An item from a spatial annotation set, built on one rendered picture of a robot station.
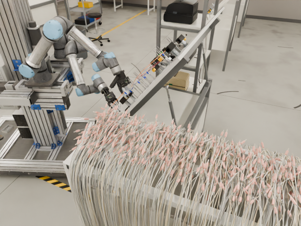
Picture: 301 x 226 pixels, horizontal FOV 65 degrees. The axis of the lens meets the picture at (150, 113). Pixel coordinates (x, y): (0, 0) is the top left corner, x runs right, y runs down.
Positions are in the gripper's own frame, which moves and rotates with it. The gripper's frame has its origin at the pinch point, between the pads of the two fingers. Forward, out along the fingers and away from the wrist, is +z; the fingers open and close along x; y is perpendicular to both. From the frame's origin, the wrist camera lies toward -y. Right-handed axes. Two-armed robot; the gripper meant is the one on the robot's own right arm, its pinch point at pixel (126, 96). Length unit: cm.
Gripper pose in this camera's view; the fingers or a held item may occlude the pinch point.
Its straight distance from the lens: 187.4
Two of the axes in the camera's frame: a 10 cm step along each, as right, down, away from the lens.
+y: 8.8, -2.7, -4.0
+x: 2.7, -4.1, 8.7
